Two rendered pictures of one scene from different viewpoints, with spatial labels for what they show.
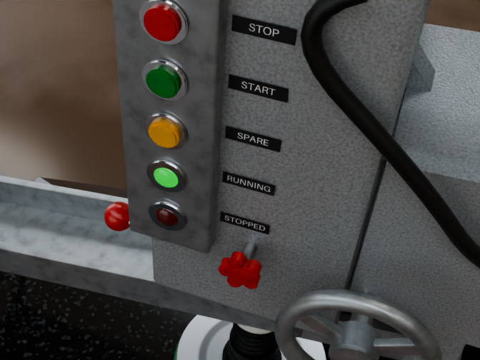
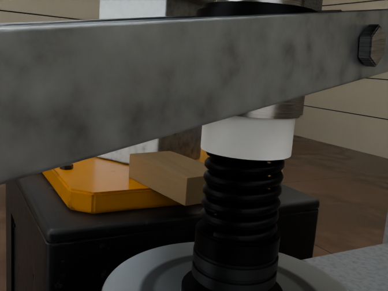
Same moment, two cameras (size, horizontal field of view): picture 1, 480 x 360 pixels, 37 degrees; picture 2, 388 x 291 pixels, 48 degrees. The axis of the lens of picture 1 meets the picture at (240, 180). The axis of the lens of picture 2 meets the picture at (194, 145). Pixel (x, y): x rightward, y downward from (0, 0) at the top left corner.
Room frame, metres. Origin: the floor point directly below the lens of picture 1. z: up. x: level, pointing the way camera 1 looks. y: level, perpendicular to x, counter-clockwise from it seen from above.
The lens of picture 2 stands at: (0.40, 0.28, 1.02)
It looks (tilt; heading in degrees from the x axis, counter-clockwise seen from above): 11 degrees down; 298
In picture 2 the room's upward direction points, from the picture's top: 4 degrees clockwise
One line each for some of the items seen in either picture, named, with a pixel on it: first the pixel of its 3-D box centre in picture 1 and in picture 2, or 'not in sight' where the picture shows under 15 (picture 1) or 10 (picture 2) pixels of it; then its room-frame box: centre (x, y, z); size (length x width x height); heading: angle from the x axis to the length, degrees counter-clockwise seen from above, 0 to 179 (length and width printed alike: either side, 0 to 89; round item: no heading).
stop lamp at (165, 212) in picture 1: (167, 215); not in sight; (0.42, 0.06, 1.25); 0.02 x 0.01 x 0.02; 75
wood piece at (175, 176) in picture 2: not in sight; (176, 175); (0.82, -0.43, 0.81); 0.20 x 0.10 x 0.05; 156
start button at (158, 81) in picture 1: (163, 81); not in sight; (0.42, 0.06, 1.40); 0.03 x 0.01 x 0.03; 75
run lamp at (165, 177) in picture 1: (166, 176); not in sight; (0.42, 0.06, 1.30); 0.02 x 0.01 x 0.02; 75
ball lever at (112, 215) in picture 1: (138, 221); not in sight; (0.49, 0.10, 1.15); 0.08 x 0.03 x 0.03; 75
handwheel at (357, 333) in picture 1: (363, 316); not in sight; (0.38, -0.12, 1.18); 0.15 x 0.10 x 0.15; 75
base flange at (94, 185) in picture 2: not in sight; (148, 164); (1.01, -0.61, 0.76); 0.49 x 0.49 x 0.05; 58
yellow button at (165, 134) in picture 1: (165, 132); not in sight; (0.42, 0.06, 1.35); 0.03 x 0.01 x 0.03; 75
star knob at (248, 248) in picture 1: (244, 259); not in sight; (0.40, -0.01, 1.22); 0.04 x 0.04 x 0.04; 75
